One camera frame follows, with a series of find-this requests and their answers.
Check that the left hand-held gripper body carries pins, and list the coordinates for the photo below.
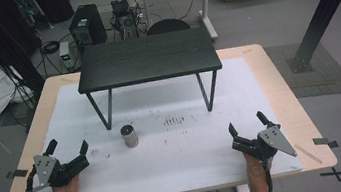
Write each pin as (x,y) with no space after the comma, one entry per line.
(55,171)

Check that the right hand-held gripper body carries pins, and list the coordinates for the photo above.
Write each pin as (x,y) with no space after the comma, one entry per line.
(262,143)

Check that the grey metal can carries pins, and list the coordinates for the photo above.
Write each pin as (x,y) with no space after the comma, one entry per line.
(129,136)

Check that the person's right hand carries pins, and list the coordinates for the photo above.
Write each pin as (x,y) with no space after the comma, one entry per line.
(257,164)

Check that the light wooden table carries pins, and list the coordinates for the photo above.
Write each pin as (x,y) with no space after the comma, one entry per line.
(293,99)

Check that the black tape strip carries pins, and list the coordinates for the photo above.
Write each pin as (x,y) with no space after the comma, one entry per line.
(17,173)
(325,142)

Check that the white mat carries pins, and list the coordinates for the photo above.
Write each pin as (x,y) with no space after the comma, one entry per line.
(180,155)

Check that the grey floor mat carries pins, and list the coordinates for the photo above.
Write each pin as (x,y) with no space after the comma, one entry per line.
(320,71)

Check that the white power supply box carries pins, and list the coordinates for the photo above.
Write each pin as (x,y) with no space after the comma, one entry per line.
(66,55)

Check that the small black shelf table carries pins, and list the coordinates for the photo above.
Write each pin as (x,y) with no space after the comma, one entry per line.
(147,59)

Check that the black round stool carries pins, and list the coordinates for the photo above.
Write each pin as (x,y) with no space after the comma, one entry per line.
(167,26)

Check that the black computer tower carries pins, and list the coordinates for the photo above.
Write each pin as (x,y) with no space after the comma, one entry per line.
(87,25)

